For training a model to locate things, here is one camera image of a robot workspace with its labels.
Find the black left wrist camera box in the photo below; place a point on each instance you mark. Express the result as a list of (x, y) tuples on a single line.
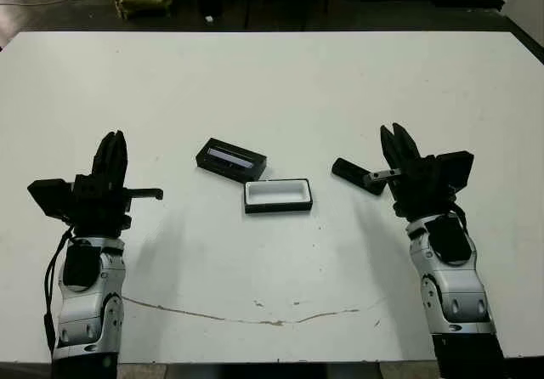
[(49, 198)]

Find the black box base white lining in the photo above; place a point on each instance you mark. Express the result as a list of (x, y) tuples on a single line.
[(278, 205)]

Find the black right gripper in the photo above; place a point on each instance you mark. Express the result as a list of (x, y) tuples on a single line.
[(421, 188)]

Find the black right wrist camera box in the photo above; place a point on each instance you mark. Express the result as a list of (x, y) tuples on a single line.
[(457, 168)]

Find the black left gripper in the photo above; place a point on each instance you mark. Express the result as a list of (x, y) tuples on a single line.
[(100, 209)]

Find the black box lid with print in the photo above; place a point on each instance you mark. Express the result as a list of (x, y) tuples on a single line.
[(231, 160)]

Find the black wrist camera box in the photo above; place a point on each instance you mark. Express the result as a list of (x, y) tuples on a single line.
[(457, 168), (49, 198)]

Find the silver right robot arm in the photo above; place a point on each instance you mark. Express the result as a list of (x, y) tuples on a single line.
[(450, 285)]

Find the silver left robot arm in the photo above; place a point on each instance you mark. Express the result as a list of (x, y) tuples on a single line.
[(89, 311)]

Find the black camera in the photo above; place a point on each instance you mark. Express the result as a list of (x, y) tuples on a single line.
[(350, 173)]

